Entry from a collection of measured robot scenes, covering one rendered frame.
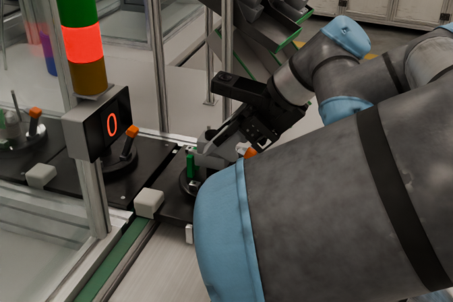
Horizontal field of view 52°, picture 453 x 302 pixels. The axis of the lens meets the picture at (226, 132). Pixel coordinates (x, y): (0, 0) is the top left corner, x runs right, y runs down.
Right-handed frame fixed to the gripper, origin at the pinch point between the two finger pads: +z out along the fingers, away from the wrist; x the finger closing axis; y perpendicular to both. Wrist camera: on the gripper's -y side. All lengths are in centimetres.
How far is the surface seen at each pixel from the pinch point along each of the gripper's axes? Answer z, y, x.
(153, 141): 19.9, -7.4, 10.2
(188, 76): 40, -12, 68
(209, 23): 9, -18, 52
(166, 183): 13.5, -0.1, -3.0
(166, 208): 11.1, 2.5, -10.2
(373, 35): 74, 87, 381
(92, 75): -11.0, -21.4, -20.3
